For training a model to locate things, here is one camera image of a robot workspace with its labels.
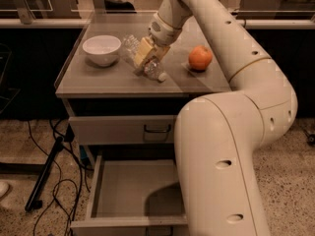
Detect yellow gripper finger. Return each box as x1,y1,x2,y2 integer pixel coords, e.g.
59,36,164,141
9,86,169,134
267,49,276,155
156,46,170,59
134,36,155,68

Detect clear plastic water bottle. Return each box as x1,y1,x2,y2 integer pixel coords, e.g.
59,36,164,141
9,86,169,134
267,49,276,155
122,34,166,83

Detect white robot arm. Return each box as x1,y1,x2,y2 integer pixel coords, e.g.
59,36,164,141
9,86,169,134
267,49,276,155
134,0,297,236

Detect grey drawer cabinet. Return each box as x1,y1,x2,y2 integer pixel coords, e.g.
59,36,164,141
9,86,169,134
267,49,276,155
54,11,258,236

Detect closed top drawer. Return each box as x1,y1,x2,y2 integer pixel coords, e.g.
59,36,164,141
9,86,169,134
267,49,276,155
69,115,175,145

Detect open middle drawer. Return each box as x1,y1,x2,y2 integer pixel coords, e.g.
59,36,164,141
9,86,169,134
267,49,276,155
71,155,189,236

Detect orange fruit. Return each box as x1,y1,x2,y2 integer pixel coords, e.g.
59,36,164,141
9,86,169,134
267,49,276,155
188,45,213,71

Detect white ceramic bowl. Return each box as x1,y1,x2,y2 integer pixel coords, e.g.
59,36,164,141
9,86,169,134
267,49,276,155
83,35,121,67

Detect black floor stand bar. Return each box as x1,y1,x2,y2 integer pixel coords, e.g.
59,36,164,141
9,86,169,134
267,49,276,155
25,137,63,212

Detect black floor cables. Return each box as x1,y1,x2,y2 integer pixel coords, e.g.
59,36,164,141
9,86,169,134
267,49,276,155
27,118,95,236

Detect grey metal post left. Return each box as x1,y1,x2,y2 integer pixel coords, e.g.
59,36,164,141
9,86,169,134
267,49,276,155
13,0,34,25

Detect white rail counter edge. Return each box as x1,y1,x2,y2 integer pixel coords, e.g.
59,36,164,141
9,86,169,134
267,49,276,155
0,19,315,30

